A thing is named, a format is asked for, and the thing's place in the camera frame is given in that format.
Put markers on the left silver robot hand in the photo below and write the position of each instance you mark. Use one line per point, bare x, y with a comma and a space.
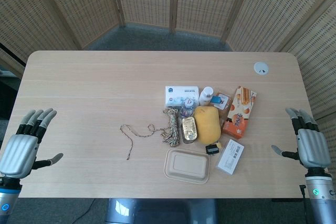
18, 150

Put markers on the beige pulp food container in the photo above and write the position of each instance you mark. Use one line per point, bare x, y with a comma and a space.
187, 166

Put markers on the white barcode box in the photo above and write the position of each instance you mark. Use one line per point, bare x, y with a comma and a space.
231, 157

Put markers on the white tissue pack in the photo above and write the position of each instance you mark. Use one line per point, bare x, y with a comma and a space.
178, 95

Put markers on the gold tin can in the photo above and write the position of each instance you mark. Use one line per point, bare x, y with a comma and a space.
190, 129

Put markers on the small yellow charm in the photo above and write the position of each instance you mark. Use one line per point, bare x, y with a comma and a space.
220, 144

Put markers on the brown snack packet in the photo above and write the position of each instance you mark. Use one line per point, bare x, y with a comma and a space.
226, 96

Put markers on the orange biscuit box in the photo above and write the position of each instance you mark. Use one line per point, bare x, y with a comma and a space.
239, 119

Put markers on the yellow squash toy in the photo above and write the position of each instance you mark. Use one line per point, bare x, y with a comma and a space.
208, 125

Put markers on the black binder clip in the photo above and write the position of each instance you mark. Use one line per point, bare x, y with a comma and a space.
212, 149

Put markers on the small blue packet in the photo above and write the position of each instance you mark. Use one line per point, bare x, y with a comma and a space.
215, 99

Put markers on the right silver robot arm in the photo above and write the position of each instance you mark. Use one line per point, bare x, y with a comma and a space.
321, 195

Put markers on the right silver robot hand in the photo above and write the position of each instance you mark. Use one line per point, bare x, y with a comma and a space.
313, 146

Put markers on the clear small water bottle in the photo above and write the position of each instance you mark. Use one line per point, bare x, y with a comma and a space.
187, 108

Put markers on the white pill bottle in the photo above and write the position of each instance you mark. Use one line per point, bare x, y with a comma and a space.
205, 97

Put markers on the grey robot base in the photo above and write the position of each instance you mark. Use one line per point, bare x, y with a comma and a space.
162, 212

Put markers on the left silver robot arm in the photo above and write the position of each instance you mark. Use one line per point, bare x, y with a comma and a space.
8, 200

